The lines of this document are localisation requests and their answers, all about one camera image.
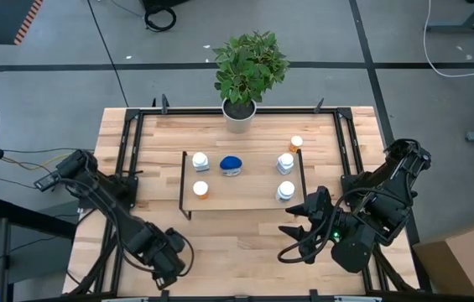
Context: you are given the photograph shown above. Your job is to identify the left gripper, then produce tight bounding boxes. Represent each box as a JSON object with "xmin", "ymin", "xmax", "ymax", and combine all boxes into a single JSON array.
[{"xmin": 135, "ymin": 224, "xmax": 187, "ymax": 291}]

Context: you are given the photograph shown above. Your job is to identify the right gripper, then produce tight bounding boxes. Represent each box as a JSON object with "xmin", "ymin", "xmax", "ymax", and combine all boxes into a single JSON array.
[{"xmin": 278, "ymin": 185, "xmax": 336, "ymax": 264}]

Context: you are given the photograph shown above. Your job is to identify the white aspirin bottle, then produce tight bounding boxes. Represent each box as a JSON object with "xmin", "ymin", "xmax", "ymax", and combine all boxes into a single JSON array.
[{"xmin": 274, "ymin": 180, "xmax": 296, "ymax": 204}]

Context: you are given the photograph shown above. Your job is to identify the orange pill bottle white cap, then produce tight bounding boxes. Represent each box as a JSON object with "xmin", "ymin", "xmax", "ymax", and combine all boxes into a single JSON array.
[
  {"xmin": 192, "ymin": 180, "xmax": 211, "ymax": 200},
  {"xmin": 289, "ymin": 134, "xmax": 305, "ymax": 154}
]

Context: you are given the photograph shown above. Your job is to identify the clear antacid jar blue lid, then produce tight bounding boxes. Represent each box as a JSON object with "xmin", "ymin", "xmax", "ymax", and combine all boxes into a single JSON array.
[{"xmin": 219, "ymin": 155, "xmax": 243, "ymax": 178}]

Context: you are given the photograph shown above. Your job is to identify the wooden shelf black metal legs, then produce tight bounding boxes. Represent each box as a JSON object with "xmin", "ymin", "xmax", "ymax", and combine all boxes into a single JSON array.
[{"xmin": 178, "ymin": 150, "xmax": 309, "ymax": 221}]

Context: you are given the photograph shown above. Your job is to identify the black side desk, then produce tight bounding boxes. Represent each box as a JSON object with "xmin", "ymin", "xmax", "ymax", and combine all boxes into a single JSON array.
[{"xmin": 0, "ymin": 196, "xmax": 78, "ymax": 302}]

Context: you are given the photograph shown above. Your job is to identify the black power adapter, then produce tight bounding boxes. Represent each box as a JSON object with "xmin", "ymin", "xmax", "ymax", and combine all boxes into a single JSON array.
[{"xmin": 34, "ymin": 170, "xmax": 62, "ymax": 192}]

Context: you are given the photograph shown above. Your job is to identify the green plant in white pot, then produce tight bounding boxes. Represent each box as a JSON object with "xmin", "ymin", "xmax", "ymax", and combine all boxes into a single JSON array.
[{"xmin": 212, "ymin": 29, "xmax": 291, "ymax": 135}]

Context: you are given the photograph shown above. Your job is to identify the brown cardboard box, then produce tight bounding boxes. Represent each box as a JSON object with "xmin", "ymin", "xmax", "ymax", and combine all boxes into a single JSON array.
[{"xmin": 412, "ymin": 217, "xmax": 474, "ymax": 299}]

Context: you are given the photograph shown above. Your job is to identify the grey metal desk leg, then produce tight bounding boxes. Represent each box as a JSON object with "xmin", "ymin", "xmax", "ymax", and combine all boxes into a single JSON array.
[{"xmin": 425, "ymin": 0, "xmax": 474, "ymax": 34}]

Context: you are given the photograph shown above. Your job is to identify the black mat orange striped edge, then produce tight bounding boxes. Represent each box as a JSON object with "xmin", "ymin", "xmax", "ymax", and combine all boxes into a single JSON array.
[{"xmin": 0, "ymin": 0, "xmax": 44, "ymax": 46}]

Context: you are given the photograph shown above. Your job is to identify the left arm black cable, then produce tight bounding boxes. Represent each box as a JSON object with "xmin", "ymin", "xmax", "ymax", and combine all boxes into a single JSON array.
[{"xmin": 164, "ymin": 228, "xmax": 195, "ymax": 278}]

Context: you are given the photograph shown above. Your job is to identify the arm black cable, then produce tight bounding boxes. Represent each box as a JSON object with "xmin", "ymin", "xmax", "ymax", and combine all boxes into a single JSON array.
[
  {"xmin": 164, "ymin": 228, "xmax": 195, "ymax": 278},
  {"xmin": 277, "ymin": 186, "xmax": 388, "ymax": 264}
]

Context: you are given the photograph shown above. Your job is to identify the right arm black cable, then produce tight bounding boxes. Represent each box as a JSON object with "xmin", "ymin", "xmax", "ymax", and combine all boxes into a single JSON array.
[{"xmin": 277, "ymin": 186, "xmax": 388, "ymax": 264}]

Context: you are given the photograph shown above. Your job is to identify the black metal table frame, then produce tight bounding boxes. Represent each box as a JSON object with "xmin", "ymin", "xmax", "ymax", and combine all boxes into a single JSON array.
[{"xmin": 68, "ymin": 107, "xmax": 418, "ymax": 302}]

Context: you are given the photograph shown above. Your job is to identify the yellow cable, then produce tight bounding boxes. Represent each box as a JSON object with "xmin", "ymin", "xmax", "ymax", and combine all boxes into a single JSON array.
[{"xmin": 1, "ymin": 153, "xmax": 72, "ymax": 171}]

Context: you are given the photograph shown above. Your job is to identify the white floor cable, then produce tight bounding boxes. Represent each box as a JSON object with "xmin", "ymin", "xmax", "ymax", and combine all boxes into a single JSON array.
[{"xmin": 423, "ymin": 0, "xmax": 474, "ymax": 79}]

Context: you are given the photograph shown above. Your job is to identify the coiled black cable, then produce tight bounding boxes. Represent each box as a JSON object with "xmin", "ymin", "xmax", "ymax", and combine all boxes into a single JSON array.
[{"xmin": 143, "ymin": 6, "xmax": 178, "ymax": 34}]

